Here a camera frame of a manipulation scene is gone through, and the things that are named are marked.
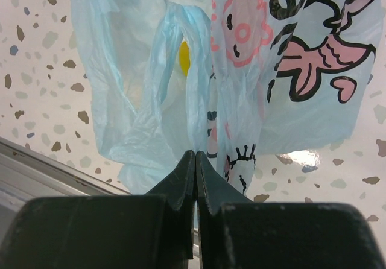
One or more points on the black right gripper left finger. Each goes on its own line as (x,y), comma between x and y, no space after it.
(154,230)

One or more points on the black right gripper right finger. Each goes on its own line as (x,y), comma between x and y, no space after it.
(236,232)

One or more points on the light blue plastic bag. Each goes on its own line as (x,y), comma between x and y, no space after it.
(266,77)

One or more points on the yellow mango fruit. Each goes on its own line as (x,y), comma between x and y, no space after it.
(184,58)

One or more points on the aluminium front mounting rail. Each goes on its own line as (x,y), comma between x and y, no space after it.
(26,174)

